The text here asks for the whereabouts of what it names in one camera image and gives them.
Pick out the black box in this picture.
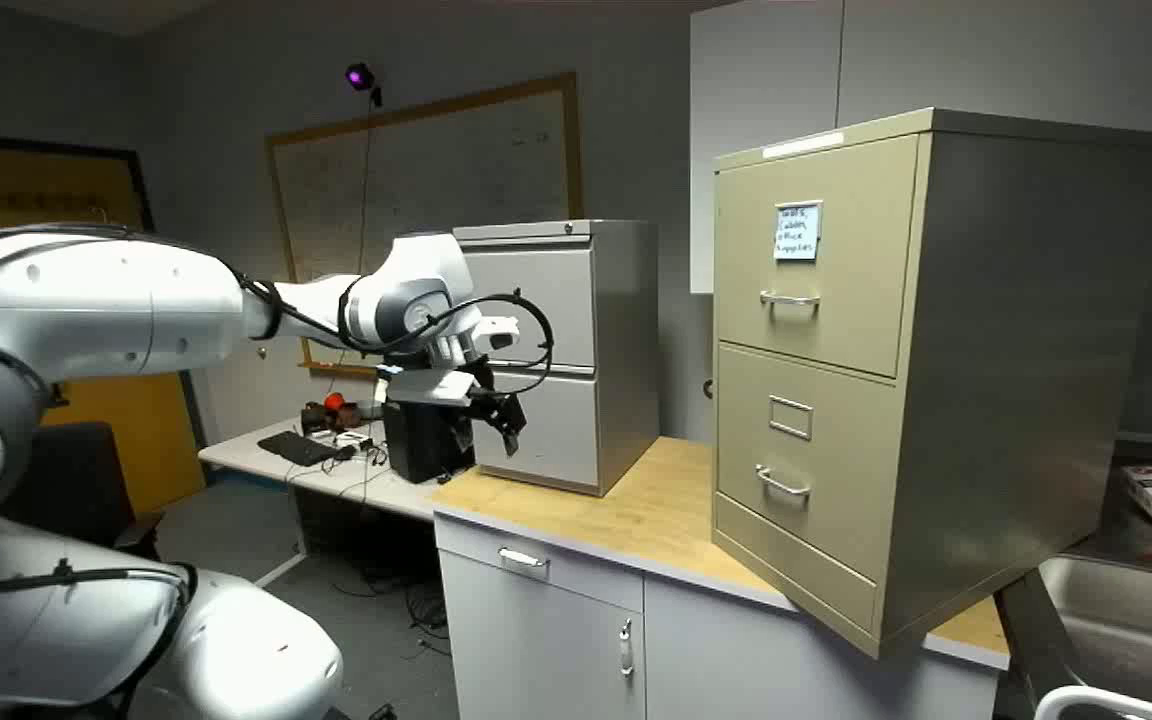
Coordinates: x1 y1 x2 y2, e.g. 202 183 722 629
379 399 480 487

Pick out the grey file cabinet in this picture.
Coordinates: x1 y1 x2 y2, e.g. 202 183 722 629
448 217 662 499

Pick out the metal handle of labelled drawer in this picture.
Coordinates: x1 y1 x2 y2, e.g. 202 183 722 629
756 284 822 323

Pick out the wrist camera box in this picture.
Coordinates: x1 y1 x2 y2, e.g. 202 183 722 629
466 311 529 362

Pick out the horizontal silver drawer pull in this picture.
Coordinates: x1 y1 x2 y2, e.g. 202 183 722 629
491 540 556 580

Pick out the narrow white cabinet door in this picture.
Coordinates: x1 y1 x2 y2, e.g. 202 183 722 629
434 548 647 720

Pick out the yellow door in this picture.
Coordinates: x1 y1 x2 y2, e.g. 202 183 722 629
0 129 208 530

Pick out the beige drawer with paper label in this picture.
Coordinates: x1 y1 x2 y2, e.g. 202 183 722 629
710 133 929 385

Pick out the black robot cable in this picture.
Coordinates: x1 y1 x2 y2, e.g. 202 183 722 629
237 272 561 403

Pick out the metal handle of unlabelled drawer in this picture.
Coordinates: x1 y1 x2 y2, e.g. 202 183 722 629
750 460 817 518

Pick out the white base cabinet drawer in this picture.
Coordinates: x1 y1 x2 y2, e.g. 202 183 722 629
432 518 647 619

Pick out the black keyboard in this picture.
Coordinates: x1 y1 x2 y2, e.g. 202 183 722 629
251 427 342 474

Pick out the white wall cabinet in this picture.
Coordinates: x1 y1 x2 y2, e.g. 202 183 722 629
685 0 1152 302

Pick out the vertical silver door pull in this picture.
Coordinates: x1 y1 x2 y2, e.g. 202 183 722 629
614 612 641 694

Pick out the white paper label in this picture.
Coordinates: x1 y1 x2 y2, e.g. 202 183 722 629
767 196 829 269

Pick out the wood framed whiteboard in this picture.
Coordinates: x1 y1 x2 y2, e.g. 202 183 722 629
259 70 591 385

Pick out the steel sink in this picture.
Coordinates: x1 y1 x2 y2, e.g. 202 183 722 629
1026 548 1152 720

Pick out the beige file cabinet body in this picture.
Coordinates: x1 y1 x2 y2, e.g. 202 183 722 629
708 103 1152 664

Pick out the camera with purple light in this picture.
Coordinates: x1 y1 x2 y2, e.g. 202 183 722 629
341 57 388 113

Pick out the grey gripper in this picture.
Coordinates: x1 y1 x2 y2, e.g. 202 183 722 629
375 362 530 460

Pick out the wide white cabinet door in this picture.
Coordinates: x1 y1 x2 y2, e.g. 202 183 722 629
641 574 1006 720

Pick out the white base cabinet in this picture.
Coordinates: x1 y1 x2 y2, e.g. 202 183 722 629
427 507 1014 720

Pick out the white desk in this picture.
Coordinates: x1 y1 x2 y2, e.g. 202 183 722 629
196 416 448 530

